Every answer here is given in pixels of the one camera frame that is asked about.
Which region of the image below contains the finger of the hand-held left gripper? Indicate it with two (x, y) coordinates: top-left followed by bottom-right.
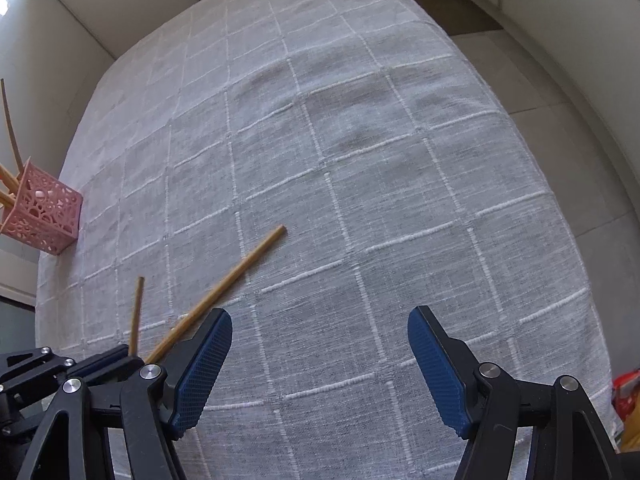
(0, 344), (147, 396)

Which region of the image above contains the yellow plastic packet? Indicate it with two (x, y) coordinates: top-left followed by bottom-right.
(619, 422), (640, 453)

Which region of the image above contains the red plastic packet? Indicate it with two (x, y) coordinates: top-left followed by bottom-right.
(611, 370), (640, 423)

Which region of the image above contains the grey checked tablecloth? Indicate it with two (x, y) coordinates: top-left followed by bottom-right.
(34, 0), (613, 480)

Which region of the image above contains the pink perforated utensil holder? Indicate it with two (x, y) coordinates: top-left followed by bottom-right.
(0, 156), (83, 256)

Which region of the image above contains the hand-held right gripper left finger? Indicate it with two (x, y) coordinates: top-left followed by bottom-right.
(10, 307), (234, 480)

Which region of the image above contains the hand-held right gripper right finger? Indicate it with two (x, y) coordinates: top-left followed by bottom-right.
(407, 305), (629, 480)

